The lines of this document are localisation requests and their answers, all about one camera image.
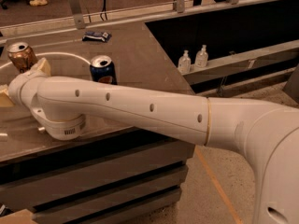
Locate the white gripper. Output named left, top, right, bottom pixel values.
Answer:
left=0, top=57, right=51, bottom=108

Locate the orange soda can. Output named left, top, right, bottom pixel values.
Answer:
left=7, top=42, right=37, bottom=73

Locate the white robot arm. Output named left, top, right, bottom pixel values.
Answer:
left=1, top=59, right=299, bottom=224

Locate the blue Pepsi can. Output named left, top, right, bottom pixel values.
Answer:
left=90, top=55, right=117, bottom=85

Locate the blue rxbar blueberry wrapper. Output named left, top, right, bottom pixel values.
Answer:
left=82, top=31, right=111, bottom=43

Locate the grey drawer cabinet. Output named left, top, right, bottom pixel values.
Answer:
left=0, top=113, right=194, bottom=224

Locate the left clear sanitizer bottle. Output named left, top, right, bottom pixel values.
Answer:
left=178, top=50, right=191, bottom=74

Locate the clear sanitizer bottle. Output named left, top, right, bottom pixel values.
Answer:
left=178, top=50, right=191, bottom=74
left=195, top=45, right=208, bottom=68

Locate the right clear sanitizer bottle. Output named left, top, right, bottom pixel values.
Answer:
left=195, top=45, right=208, bottom=68

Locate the metal railing post left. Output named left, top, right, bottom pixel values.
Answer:
left=68, top=0, right=86, bottom=29

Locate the black hanging cable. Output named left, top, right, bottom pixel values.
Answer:
left=99, top=0, right=109, bottom=21

